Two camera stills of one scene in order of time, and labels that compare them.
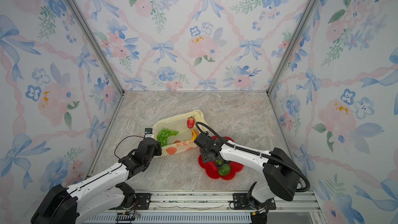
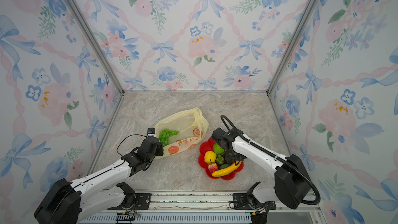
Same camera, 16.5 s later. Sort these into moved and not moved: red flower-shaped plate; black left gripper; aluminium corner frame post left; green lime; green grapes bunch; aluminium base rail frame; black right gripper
Moved: black right gripper
Not moved: red flower-shaped plate; green grapes bunch; aluminium base rail frame; black left gripper; aluminium corner frame post left; green lime
